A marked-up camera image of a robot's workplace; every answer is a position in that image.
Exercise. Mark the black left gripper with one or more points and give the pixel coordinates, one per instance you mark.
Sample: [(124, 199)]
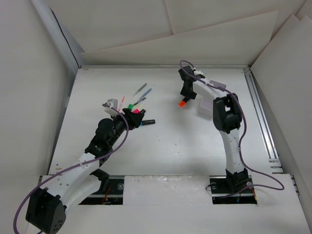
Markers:
[(133, 119)]

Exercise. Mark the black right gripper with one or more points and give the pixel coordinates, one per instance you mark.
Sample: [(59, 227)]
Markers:
[(192, 95)]

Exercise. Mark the orange cap highlighter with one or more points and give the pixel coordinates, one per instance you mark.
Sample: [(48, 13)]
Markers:
[(183, 102)]

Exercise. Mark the blue cap highlighter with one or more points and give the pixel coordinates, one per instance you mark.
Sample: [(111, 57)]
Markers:
[(148, 122)]

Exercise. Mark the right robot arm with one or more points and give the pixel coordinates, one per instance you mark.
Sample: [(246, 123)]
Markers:
[(227, 117)]

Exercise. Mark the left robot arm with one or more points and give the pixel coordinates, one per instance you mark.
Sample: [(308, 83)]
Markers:
[(49, 205)]

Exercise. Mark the white compartment organizer box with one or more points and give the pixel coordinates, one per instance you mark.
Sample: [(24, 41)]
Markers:
[(207, 102)]

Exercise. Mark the black gel pen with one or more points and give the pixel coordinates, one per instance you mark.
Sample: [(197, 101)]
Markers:
[(139, 101)]

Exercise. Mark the pink clear pen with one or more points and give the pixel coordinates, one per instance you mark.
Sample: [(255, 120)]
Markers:
[(121, 103)]

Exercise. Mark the light blue pen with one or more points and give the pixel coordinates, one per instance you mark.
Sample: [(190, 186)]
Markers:
[(144, 95)]

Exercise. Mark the grey green pen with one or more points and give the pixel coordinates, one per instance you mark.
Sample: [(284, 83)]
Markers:
[(143, 86)]

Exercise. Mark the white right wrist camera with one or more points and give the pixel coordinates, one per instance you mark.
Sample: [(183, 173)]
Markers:
[(198, 73)]

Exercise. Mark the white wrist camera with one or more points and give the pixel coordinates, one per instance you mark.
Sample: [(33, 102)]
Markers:
[(198, 73), (110, 105)]

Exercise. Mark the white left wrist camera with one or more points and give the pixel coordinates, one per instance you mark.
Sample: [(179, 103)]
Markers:
[(110, 105)]

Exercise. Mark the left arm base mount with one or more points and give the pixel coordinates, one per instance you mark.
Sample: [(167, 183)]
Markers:
[(111, 194)]

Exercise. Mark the aluminium rail right side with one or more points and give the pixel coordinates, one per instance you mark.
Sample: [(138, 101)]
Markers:
[(268, 142)]

